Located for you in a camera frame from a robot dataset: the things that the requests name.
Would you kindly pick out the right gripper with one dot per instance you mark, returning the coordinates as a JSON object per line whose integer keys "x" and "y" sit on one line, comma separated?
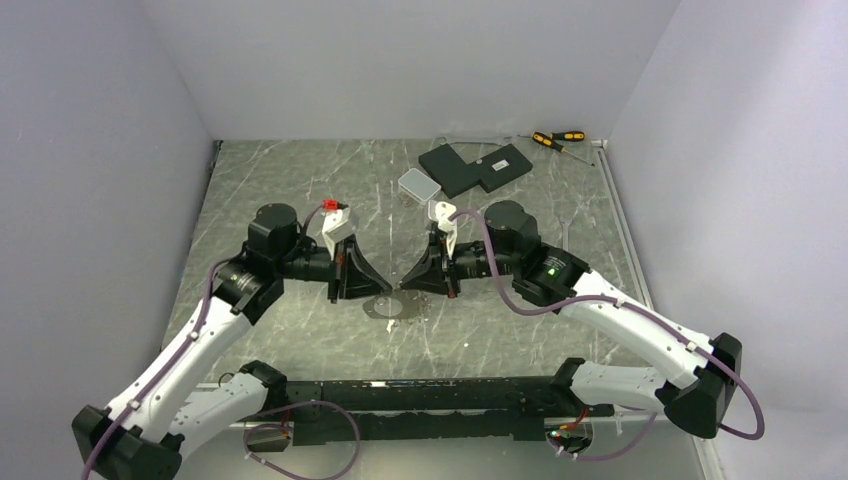
{"x": 429, "y": 275}

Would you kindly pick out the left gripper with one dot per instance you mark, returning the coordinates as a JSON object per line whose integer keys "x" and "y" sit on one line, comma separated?
{"x": 354, "y": 274}

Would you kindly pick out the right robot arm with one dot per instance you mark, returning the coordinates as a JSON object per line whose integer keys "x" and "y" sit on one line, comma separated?
{"x": 689, "y": 376}

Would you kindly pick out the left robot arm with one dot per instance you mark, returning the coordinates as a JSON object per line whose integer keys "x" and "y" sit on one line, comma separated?
{"x": 150, "y": 428}

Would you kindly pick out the white rectangular box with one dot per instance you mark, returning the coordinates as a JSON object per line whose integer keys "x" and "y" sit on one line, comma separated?
{"x": 418, "y": 186}

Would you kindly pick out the black rectangular box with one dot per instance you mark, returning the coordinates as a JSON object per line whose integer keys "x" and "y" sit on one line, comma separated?
{"x": 502, "y": 167}

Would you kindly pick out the silver wrench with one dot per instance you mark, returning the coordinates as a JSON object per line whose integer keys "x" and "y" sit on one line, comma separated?
{"x": 565, "y": 223}

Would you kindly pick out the yellow black screwdriver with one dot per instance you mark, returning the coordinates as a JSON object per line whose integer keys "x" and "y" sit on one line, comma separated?
{"x": 567, "y": 136}
{"x": 564, "y": 148}

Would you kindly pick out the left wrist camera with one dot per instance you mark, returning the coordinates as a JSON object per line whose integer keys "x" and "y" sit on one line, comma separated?
{"x": 339, "y": 223}

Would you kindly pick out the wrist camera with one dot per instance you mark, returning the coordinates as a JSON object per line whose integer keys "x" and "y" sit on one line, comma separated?
{"x": 339, "y": 223}
{"x": 440, "y": 212}

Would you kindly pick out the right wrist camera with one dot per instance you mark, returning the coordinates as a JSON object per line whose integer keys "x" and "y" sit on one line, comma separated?
{"x": 440, "y": 212}

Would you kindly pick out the black base frame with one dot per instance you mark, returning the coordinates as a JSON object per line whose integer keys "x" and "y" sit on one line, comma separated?
{"x": 320, "y": 412}

